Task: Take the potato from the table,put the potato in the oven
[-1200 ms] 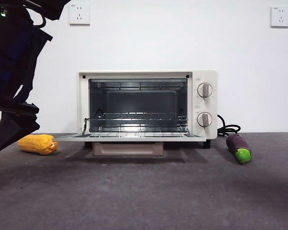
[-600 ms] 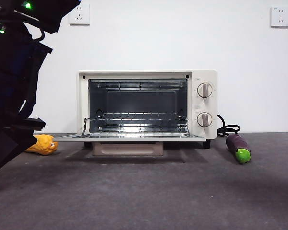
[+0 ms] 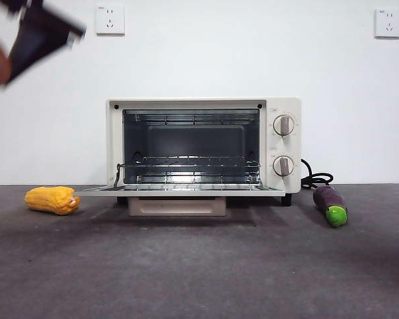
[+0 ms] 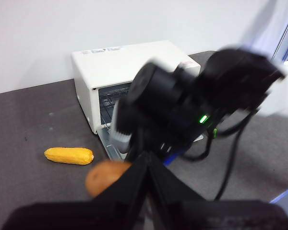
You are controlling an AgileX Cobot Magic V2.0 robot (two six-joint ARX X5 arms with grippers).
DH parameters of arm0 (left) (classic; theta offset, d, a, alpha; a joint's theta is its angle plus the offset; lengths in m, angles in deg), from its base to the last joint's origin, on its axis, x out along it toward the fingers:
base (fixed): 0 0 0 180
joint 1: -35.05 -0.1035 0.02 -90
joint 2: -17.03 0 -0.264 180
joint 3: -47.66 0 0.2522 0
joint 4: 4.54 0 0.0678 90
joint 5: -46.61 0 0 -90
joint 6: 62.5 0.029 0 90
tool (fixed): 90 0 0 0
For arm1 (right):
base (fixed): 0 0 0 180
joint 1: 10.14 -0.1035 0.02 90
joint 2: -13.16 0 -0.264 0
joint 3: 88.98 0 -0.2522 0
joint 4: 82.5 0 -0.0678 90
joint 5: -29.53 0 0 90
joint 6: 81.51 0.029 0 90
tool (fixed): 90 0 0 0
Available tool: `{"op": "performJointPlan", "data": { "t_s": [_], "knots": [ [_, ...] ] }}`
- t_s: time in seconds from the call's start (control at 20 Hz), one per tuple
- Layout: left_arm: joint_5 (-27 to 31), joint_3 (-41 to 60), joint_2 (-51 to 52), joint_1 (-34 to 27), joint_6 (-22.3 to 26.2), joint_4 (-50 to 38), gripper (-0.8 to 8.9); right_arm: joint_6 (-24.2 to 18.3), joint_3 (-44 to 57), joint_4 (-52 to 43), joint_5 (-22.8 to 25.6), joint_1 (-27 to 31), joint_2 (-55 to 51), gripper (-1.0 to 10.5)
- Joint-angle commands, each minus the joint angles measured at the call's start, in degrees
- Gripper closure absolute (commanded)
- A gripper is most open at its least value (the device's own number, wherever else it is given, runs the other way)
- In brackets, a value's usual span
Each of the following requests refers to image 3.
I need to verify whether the yellow toy corn cob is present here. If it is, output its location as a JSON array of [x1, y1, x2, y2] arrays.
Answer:
[[24, 186, 81, 216]]

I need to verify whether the purple toy eggplant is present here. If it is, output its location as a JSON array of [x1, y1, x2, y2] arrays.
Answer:
[[312, 185, 348, 229]]

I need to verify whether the white wall socket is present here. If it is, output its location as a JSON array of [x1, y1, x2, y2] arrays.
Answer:
[[374, 9, 399, 40], [96, 5, 126, 37]]

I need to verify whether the black oven power cable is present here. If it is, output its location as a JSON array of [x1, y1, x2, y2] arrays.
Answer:
[[301, 158, 334, 190]]

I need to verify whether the beige round oven knob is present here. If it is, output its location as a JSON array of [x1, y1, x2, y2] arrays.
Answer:
[[273, 114, 296, 137], [272, 155, 295, 177]]

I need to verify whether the metal wire oven rack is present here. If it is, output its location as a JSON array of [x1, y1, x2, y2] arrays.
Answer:
[[115, 156, 262, 170]]

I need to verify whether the cream white toaster oven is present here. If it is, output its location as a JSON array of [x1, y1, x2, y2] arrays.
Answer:
[[106, 96, 302, 207]]

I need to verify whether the glass oven door with handle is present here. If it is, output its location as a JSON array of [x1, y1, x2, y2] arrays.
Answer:
[[75, 185, 286, 217]]

